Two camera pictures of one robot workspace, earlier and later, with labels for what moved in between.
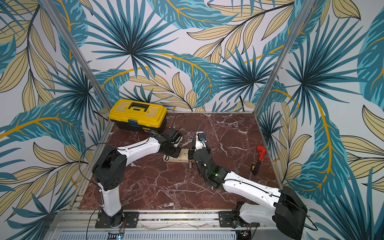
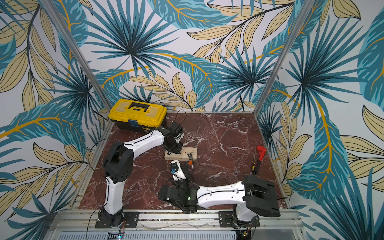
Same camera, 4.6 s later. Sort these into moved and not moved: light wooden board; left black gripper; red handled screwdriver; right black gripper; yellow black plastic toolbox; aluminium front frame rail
Moved: right black gripper; left black gripper
Not moved: aluminium front frame rail; yellow black plastic toolbox; red handled screwdriver; light wooden board
